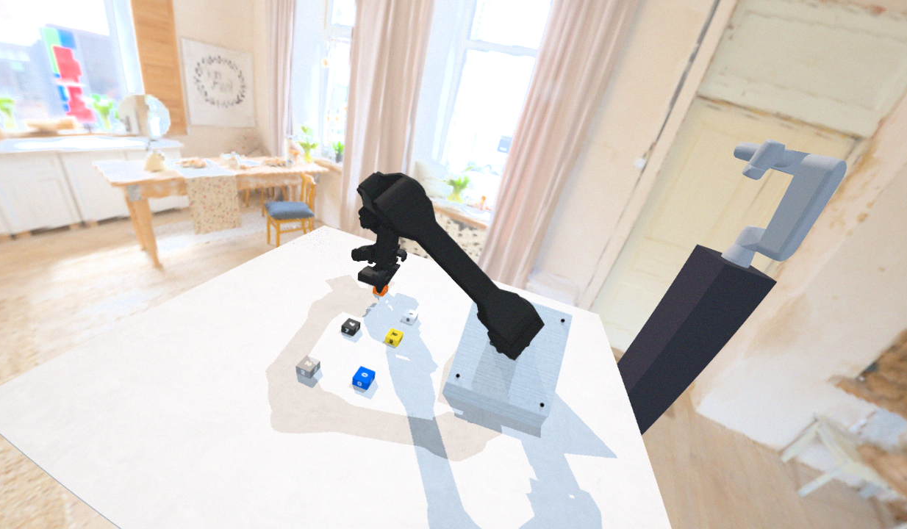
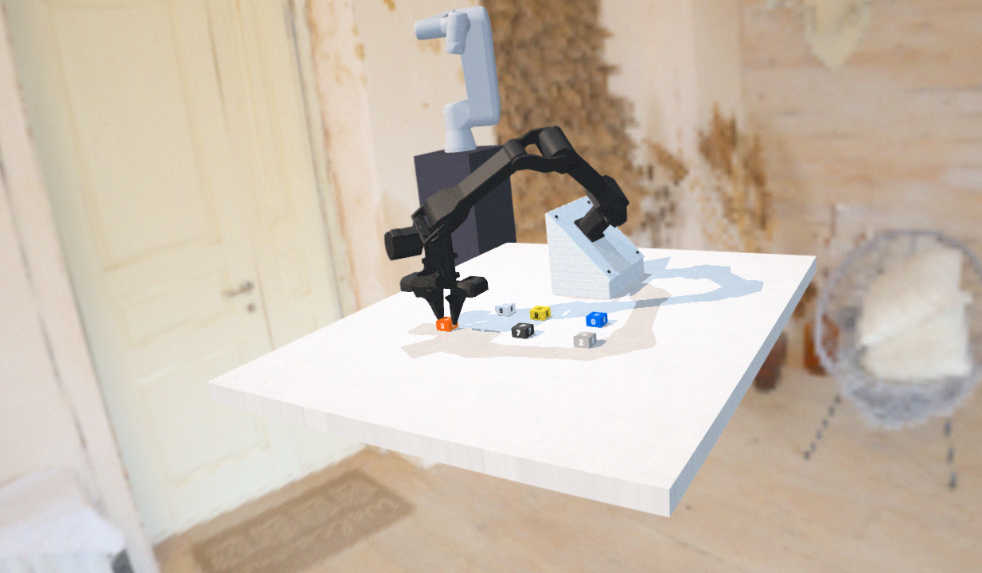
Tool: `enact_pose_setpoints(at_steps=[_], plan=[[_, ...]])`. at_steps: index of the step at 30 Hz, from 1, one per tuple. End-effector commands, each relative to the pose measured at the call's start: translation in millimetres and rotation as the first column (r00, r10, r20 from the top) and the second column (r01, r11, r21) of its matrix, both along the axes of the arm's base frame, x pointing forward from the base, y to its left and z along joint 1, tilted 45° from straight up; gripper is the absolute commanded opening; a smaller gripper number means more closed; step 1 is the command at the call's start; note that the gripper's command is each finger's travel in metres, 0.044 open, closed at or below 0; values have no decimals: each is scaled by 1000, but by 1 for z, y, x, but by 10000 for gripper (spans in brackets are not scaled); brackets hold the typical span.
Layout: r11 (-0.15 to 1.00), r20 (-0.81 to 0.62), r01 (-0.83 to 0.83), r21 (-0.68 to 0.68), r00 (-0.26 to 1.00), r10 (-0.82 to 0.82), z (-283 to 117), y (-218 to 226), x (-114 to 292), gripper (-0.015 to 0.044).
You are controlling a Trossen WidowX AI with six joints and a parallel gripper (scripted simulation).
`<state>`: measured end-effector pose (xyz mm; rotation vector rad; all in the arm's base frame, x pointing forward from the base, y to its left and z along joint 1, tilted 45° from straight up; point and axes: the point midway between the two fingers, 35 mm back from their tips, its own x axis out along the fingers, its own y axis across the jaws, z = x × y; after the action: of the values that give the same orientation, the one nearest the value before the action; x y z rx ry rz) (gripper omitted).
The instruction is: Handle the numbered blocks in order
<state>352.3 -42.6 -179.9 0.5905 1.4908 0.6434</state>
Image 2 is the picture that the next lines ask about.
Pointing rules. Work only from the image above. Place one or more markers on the blue block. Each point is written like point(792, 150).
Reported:
point(596, 319)

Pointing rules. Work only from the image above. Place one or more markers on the orange block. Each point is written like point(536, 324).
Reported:
point(445, 324)

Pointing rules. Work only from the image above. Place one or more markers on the yellow block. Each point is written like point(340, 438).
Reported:
point(540, 312)

